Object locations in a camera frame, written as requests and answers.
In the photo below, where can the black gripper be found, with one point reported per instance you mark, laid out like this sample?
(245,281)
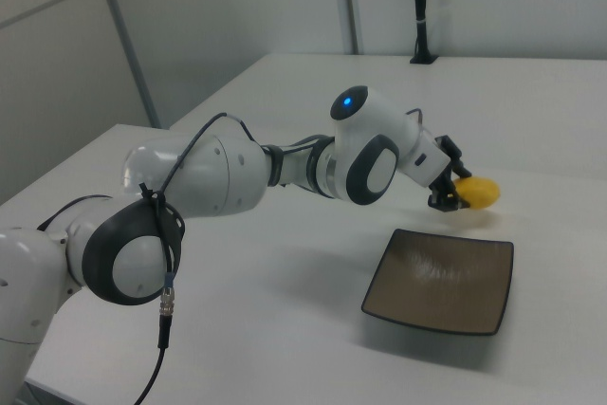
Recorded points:
(448,158)

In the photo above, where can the yellow lemon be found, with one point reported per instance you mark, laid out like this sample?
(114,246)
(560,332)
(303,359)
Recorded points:
(481,192)

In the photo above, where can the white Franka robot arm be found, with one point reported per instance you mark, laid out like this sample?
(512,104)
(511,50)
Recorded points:
(218,172)

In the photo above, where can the brown square ceramic plate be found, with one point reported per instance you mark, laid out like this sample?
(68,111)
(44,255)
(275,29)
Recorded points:
(438,284)

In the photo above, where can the black pole with base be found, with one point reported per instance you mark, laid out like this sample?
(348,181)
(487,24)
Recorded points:
(420,2)

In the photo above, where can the grey partition frame post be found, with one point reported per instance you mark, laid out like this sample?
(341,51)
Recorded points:
(350,2)
(125,35)

